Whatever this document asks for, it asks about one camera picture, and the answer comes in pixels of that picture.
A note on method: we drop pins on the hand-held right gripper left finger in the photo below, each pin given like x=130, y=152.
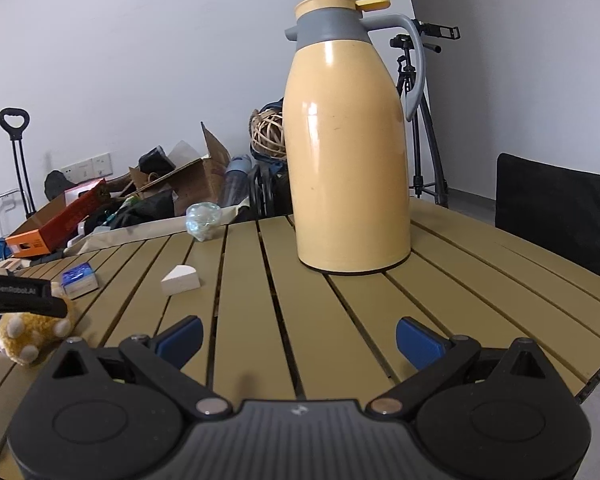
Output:
x=182, y=340

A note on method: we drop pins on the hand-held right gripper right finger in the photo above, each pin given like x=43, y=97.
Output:
x=417, y=342

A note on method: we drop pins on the yellow plush toy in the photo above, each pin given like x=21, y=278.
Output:
x=35, y=335

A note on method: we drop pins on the small beige box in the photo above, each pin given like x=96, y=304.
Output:
x=2, y=265

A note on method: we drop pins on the small blue printed box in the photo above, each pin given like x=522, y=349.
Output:
x=82, y=285

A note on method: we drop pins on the orange flat box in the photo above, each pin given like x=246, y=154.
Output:
x=35, y=242

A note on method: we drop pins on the white foam wedge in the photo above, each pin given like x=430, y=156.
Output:
x=180, y=282

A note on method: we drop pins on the pink white box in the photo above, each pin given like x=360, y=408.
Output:
x=77, y=195

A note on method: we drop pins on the black bag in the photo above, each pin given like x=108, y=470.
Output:
x=57, y=185

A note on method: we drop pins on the crumpled clear plastic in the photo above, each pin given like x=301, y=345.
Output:
x=203, y=220

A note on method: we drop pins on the tall flap cardboard box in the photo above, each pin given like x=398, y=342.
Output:
x=200, y=180

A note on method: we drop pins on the blue water bottle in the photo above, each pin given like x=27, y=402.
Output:
x=236, y=182

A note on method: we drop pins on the black case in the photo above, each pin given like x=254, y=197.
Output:
x=275, y=195

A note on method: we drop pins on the yellow thermos jug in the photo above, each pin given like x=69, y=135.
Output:
x=347, y=185

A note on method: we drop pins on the black glossy box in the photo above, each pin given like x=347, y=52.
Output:
x=155, y=160

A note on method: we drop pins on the black folding chair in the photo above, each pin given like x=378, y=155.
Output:
x=555, y=210

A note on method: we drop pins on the wicker ball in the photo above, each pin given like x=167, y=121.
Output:
x=267, y=135

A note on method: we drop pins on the dark blue backpack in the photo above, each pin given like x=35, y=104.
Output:
x=270, y=106

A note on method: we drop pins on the white metal tube frame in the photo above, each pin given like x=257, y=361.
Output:
x=7, y=192

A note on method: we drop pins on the white wall socket panel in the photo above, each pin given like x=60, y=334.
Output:
x=87, y=167

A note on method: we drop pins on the black camera tripod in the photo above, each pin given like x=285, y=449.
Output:
x=401, y=41

